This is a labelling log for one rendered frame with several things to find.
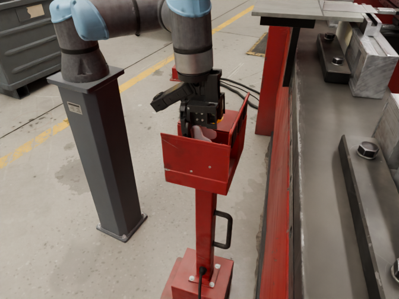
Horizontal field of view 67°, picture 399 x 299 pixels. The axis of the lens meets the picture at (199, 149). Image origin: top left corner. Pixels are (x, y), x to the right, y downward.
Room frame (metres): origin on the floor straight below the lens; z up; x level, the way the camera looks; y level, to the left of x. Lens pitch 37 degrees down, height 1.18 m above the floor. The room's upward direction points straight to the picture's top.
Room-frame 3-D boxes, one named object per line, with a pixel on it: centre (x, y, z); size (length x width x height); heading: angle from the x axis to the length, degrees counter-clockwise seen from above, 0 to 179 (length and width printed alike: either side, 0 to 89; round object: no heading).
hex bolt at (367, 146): (0.35, -0.25, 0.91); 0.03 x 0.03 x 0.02
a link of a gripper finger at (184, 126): (0.56, 0.02, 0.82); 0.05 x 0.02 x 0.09; 162
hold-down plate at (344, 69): (0.80, -0.36, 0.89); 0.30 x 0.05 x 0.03; 166
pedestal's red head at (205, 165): (0.62, -0.02, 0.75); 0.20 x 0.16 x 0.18; 162
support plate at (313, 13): (0.86, -0.28, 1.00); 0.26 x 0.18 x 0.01; 76
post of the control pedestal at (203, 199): (0.62, -0.02, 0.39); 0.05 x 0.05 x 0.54; 72
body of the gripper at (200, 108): (0.57, 0.00, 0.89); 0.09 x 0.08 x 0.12; 72
